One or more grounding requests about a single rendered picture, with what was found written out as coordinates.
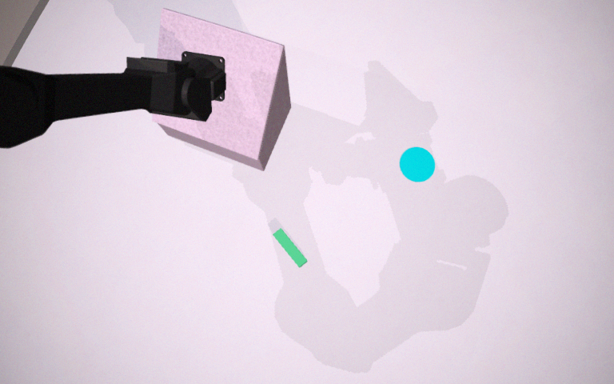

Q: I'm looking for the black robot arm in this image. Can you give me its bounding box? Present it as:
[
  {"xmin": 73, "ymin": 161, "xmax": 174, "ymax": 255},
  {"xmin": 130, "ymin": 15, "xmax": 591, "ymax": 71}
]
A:
[{"xmin": 0, "ymin": 51, "xmax": 226, "ymax": 149}]

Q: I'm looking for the green rectangular post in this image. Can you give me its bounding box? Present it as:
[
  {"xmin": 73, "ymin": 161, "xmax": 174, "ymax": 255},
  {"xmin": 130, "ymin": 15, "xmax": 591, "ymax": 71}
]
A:
[{"xmin": 273, "ymin": 228, "xmax": 307, "ymax": 267}]

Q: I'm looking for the cyan circle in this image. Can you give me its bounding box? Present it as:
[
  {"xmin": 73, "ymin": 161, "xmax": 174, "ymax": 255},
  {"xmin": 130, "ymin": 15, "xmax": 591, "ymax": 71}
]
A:
[{"xmin": 400, "ymin": 147, "xmax": 435, "ymax": 182}]

